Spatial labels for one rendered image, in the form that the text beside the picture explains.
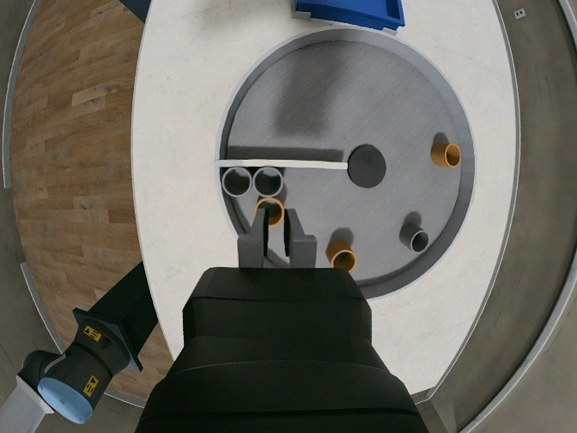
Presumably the grey turntable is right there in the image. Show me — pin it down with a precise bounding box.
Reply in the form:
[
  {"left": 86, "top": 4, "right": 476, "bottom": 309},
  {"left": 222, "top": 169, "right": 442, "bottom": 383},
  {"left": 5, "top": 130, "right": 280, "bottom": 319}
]
[{"left": 211, "top": 26, "right": 477, "bottom": 301}]

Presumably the white table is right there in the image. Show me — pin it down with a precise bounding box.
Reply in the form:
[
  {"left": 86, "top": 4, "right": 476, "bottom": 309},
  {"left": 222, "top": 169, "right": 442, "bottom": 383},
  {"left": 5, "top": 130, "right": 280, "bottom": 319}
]
[{"left": 131, "top": 0, "right": 519, "bottom": 405}]

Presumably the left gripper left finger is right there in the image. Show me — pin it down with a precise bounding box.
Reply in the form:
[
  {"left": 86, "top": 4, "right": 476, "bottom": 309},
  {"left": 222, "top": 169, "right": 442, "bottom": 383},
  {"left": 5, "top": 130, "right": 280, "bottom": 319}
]
[{"left": 237, "top": 207, "right": 270, "bottom": 269}]

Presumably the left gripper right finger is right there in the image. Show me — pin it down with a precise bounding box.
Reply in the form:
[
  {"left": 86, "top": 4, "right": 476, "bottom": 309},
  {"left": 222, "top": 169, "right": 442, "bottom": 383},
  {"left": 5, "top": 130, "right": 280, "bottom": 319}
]
[{"left": 282, "top": 207, "right": 319, "bottom": 269}]

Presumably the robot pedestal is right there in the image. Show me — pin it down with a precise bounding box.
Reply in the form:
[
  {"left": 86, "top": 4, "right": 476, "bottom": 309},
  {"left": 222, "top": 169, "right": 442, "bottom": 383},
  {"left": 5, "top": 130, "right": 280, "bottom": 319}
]
[
  {"left": 120, "top": 0, "right": 152, "bottom": 22},
  {"left": 71, "top": 260, "right": 160, "bottom": 373}
]

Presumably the blue crate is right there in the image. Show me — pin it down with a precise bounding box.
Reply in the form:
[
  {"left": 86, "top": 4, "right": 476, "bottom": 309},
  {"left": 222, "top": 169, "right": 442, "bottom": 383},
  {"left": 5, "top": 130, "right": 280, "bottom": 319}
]
[{"left": 290, "top": 0, "right": 407, "bottom": 34}]

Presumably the steel bushing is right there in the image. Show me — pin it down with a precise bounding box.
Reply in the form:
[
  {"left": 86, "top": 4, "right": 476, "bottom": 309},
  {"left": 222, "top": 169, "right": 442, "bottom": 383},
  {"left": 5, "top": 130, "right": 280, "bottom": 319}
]
[
  {"left": 398, "top": 222, "right": 431, "bottom": 254},
  {"left": 252, "top": 166, "right": 286, "bottom": 198},
  {"left": 221, "top": 166, "right": 252, "bottom": 198}
]

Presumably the bronze bushing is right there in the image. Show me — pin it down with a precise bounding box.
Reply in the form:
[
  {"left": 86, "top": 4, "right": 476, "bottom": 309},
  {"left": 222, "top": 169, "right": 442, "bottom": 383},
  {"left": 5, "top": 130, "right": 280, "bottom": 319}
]
[
  {"left": 253, "top": 196, "right": 286, "bottom": 227},
  {"left": 325, "top": 240, "right": 360, "bottom": 273},
  {"left": 429, "top": 133, "right": 463, "bottom": 169}
]

